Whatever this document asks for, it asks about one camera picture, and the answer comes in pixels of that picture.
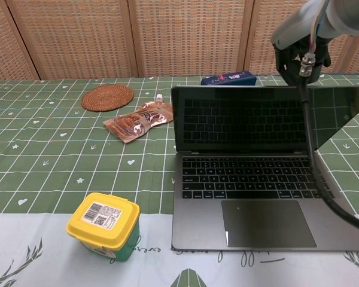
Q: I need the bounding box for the thick black cable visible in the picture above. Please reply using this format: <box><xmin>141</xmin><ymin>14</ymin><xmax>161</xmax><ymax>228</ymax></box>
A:
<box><xmin>298</xmin><ymin>51</ymin><xmax>359</xmax><ymax>234</ymax></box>

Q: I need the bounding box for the brown snack spout pouch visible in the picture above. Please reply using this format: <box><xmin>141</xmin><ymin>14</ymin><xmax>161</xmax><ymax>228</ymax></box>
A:
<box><xmin>104</xmin><ymin>94</ymin><xmax>174</xmax><ymax>144</ymax></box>

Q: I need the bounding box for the dark blue printed box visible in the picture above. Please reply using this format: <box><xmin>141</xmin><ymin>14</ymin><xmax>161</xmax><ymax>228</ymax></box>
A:
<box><xmin>200</xmin><ymin>71</ymin><xmax>257</xmax><ymax>87</ymax></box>

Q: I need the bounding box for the green checked tablecloth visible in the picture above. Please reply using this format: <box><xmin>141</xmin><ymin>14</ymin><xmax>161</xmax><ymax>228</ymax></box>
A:
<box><xmin>0</xmin><ymin>71</ymin><xmax>359</xmax><ymax>287</ymax></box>

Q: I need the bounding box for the green tub with yellow lid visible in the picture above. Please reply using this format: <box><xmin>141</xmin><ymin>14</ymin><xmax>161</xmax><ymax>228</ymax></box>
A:
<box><xmin>66</xmin><ymin>192</ymin><xmax>141</xmax><ymax>264</ymax></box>

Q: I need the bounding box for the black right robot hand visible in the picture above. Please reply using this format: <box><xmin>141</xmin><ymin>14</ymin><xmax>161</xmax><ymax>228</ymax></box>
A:
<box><xmin>273</xmin><ymin>35</ymin><xmax>331</xmax><ymax>87</ymax></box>

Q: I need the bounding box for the thin coloured wire bundle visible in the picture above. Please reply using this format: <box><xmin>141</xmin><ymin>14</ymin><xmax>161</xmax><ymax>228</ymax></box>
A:
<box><xmin>308</xmin><ymin>5</ymin><xmax>324</xmax><ymax>51</ymax></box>

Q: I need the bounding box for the silver laptop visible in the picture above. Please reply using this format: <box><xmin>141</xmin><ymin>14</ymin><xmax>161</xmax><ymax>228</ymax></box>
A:
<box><xmin>170</xmin><ymin>85</ymin><xmax>359</xmax><ymax>252</ymax></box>

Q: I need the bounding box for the round woven rattan coaster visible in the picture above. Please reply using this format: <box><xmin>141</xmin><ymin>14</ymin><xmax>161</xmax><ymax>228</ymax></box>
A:
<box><xmin>81</xmin><ymin>84</ymin><xmax>135</xmax><ymax>112</ymax></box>

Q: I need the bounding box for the woven rattan cabinet door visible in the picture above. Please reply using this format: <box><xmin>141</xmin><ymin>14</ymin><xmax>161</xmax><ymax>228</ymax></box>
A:
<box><xmin>128</xmin><ymin>0</ymin><xmax>255</xmax><ymax>78</ymax></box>
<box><xmin>0</xmin><ymin>0</ymin><xmax>40</xmax><ymax>84</ymax></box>
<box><xmin>5</xmin><ymin>0</ymin><xmax>140</xmax><ymax>81</ymax></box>
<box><xmin>239</xmin><ymin>0</ymin><xmax>359</xmax><ymax>75</ymax></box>

